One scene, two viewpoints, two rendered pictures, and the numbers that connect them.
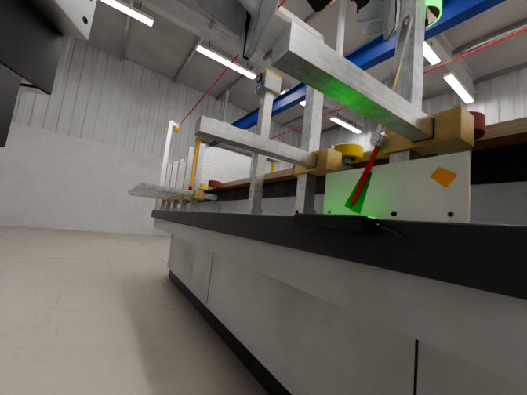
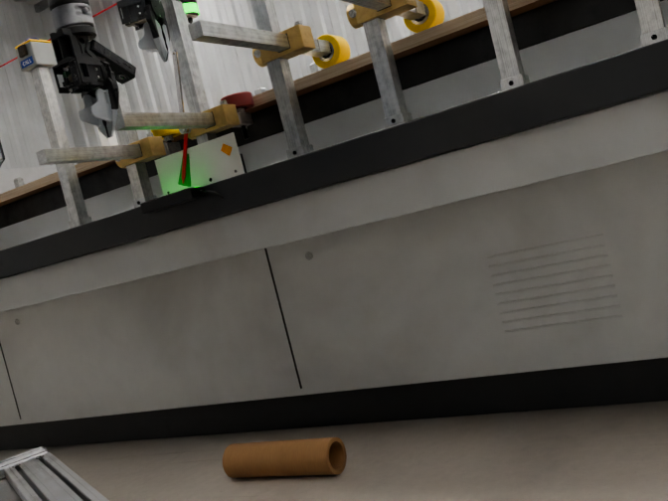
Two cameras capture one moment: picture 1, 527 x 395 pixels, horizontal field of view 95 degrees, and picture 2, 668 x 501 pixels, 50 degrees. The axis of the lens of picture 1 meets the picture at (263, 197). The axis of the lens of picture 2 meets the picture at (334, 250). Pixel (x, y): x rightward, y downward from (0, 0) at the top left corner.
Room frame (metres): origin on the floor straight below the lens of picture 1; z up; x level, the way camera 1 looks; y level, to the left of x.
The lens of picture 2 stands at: (-1.27, 0.34, 0.55)
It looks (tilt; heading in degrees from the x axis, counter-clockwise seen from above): 2 degrees down; 333
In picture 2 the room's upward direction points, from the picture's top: 14 degrees counter-clockwise
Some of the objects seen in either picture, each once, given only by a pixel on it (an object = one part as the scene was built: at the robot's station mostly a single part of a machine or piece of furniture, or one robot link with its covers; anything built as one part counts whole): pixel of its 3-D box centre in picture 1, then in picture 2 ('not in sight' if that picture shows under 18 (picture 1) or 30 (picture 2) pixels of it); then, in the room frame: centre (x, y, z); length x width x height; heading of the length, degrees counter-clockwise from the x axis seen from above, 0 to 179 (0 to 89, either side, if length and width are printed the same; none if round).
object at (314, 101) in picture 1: (309, 155); (129, 143); (0.63, -0.11, 0.87); 0.04 x 0.04 x 0.48; 32
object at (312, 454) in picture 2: not in sight; (282, 458); (0.32, -0.19, 0.04); 0.30 x 0.08 x 0.08; 32
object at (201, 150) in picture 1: (196, 181); not in sight; (1.48, 0.42, 0.89); 0.04 x 0.04 x 0.48; 32
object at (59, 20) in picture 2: not in sight; (75, 21); (0.19, 0.04, 1.05); 0.08 x 0.08 x 0.05
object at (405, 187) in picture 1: (378, 191); (197, 166); (0.43, -0.20, 0.75); 0.26 x 0.01 x 0.10; 32
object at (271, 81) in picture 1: (267, 86); (36, 57); (0.85, 0.03, 1.18); 0.07 x 0.07 x 0.08; 32
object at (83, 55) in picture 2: not in sight; (81, 62); (0.19, 0.05, 0.97); 0.09 x 0.08 x 0.12; 122
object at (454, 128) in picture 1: (419, 138); (211, 122); (0.40, -0.26, 0.85); 0.14 x 0.06 x 0.05; 32
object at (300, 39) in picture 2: not in sight; (282, 46); (0.18, -0.39, 0.95); 0.14 x 0.06 x 0.05; 32
